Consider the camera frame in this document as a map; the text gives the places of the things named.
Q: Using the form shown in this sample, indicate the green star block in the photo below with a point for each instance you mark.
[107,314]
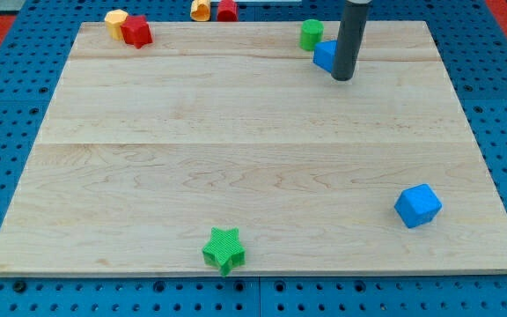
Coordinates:
[224,250]

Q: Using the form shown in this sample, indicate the red cylinder block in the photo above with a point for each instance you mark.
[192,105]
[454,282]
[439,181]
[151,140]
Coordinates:
[227,11]

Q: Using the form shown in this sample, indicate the green cylinder block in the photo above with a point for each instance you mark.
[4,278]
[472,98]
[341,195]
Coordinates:
[311,32]

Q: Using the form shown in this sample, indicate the blue triangular block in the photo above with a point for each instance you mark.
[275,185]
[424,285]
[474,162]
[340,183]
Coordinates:
[323,55]

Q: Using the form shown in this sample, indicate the yellow pentagon block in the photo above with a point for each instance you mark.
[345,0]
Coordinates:
[113,21]

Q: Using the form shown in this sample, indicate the dark grey cylindrical pointer rod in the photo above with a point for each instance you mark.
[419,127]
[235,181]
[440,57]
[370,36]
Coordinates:
[349,38]

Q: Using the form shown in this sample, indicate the red star block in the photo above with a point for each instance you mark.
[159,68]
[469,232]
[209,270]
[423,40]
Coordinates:
[136,31]

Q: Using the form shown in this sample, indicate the light wooden board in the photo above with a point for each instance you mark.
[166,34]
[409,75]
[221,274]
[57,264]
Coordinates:
[142,151]

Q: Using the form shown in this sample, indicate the blue cube block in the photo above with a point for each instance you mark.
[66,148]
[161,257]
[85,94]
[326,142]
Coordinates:
[417,205]

